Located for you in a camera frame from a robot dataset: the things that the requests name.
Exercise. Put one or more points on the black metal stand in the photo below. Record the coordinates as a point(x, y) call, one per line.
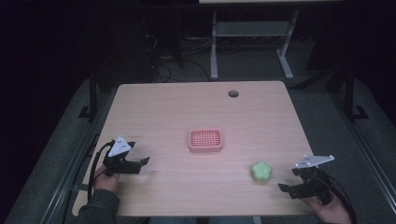
point(350, 93)
point(92, 93)

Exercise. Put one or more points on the person's left hand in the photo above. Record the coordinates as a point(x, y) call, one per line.
point(106, 182)

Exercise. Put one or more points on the green flower-shaped soap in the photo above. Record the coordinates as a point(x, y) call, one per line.
point(261, 171)

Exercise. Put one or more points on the white metal stand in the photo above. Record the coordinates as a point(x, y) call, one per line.
point(253, 28)

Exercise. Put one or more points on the person's right hand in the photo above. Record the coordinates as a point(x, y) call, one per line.
point(330, 211)

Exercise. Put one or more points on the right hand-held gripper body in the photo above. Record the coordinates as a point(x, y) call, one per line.
point(313, 180)

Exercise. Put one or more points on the grey metal rail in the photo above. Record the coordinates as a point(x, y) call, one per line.
point(74, 155)
point(367, 149)

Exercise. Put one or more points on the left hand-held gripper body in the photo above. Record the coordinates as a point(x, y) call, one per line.
point(119, 147)

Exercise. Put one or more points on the pink soap dish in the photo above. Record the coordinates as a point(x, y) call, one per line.
point(205, 140)

